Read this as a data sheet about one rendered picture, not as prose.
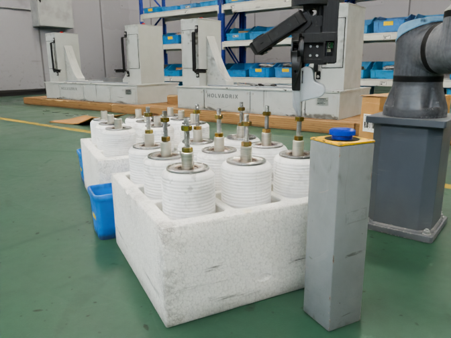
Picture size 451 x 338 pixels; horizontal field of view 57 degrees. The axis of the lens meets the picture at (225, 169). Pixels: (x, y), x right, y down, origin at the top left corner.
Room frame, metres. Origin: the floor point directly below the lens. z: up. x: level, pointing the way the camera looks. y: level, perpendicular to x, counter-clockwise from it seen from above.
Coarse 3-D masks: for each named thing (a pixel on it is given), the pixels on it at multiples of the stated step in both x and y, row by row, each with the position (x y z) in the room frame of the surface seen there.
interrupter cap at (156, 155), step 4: (152, 152) 0.83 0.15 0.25; (156, 152) 0.84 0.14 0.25; (160, 152) 0.83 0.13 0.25; (172, 152) 0.83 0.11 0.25; (176, 152) 0.83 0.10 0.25; (180, 152) 0.83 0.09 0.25; (148, 156) 0.79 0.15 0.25; (152, 156) 0.80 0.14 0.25; (156, 156) 0.80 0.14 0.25; (160, 156) 0.81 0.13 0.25; (172, 156) 0.81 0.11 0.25; (176, 156) 0.79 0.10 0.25; (180, 156) 0.79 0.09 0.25
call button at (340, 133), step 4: (332, 128) 0.64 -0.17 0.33; (336, 128) 0.64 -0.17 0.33; (340, 128) 0.64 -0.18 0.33; (344, 128) 0.64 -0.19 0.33; (348, 128) 0.64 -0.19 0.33; (332, 132) 0.63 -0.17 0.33; (336, 132) 0.62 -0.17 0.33; (340, 132) 0.62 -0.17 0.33; (344, 132) 0.62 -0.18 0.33; (348, 132) 0.62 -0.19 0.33; (352, 132) 0.62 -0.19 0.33; (332, 136) 0.63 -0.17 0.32; (336, 136) 0.63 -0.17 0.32; (340, 136) 0.62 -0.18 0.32; (344, 136) 0.62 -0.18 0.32; (348, 136) 0.62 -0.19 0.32; (352, 136) 0.63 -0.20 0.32
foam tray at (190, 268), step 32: (128, 192) 0.81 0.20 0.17; (128, 224) 0.81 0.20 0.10; (160, 224) 0.62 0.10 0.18; (192, 224) 0.63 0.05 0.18; (224, 224) 0.65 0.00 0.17; (256, 224) 0.68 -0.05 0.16; (288, 224) 0.71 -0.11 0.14; (128, 256) 0.83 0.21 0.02; (160, 256) 0.61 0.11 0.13; (192, 256) 0.63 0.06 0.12; (224, 256) 0.65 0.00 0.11; (256, 256) 0.68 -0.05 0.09; (288, 256) 0.71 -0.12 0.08; (160, 288) 0.62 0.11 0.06; (192, 288) 0.62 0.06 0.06; (224, 288) 0.65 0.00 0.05; (256, 288) 0.68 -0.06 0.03; (288, 288) 0.71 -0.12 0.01; (192, 320) 0.62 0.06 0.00
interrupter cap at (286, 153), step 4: (280, 152) 0.82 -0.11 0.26; (284, 152) 0.83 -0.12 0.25; (288, 152) 0.83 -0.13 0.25; (292, 152) 0.83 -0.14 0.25; (304, 152) 0.83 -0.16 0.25; (308, 152) 0.82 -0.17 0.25; (284, 156) 0.79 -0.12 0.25; (288, 156) 0.78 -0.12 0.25; (292, 156) 0.78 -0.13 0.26; (296, 156) 0.78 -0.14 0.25; (300, 156) 0.78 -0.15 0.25; (304, 156) 0.78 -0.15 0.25; (308, 156) 0.78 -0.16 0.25
